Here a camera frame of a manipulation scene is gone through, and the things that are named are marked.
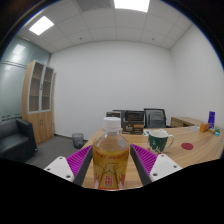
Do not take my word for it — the large dark printed cardboard box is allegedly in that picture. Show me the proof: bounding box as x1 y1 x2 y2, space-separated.
121 109 146 135

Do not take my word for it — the flat round red coaster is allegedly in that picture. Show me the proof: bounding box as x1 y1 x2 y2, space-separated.
180 142 195 151

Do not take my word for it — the black mesh office chair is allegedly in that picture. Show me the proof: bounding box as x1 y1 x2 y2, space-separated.
143 107 168 129

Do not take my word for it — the wooden side desk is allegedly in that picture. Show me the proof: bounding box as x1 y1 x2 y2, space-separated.
170 116 205 129

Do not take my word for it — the yellow drink bottle white cap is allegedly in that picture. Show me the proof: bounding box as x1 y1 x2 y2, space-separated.
92 116 130 191

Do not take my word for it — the grey mesh waste bin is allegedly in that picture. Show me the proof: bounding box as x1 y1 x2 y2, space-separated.
71 132 85 150

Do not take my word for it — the green and white mug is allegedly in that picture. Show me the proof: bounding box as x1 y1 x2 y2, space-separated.
147 129 175 155

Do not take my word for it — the wooden glass-door shelf cabinet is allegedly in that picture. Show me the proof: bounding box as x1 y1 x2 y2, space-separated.
21 59 56 145

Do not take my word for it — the small rectangular ceiling light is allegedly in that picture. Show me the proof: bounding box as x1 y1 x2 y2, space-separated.
28 15 55 36

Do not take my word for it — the black leather sofa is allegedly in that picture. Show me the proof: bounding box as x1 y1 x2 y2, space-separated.
0 118 38 163

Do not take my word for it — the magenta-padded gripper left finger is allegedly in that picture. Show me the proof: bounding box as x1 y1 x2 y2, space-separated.
43 144 94 187

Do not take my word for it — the small dark cardboard box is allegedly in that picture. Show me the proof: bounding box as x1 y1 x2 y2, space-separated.
105 110 122 119

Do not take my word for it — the tall purple box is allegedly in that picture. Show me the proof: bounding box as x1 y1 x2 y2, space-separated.
207 110 216 130

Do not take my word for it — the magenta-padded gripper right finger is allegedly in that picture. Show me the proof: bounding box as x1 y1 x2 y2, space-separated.
128 143 183 187

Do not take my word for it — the large rectangular ceiling light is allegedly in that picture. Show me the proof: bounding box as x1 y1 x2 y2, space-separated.
113 0 151 13

